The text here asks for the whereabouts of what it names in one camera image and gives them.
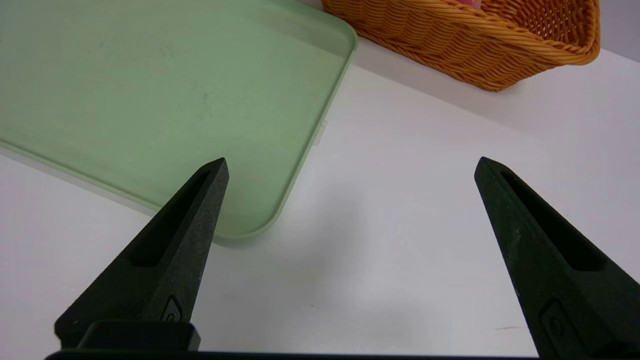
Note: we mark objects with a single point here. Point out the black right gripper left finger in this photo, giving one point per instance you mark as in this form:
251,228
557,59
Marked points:
165,270

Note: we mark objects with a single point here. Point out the light green plastic tray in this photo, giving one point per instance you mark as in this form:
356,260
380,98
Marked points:
150,100

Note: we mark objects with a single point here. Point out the orange wicker basket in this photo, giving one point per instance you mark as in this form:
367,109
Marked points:
475,45

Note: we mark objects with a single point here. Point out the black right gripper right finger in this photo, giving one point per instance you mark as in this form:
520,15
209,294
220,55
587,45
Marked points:
565,280

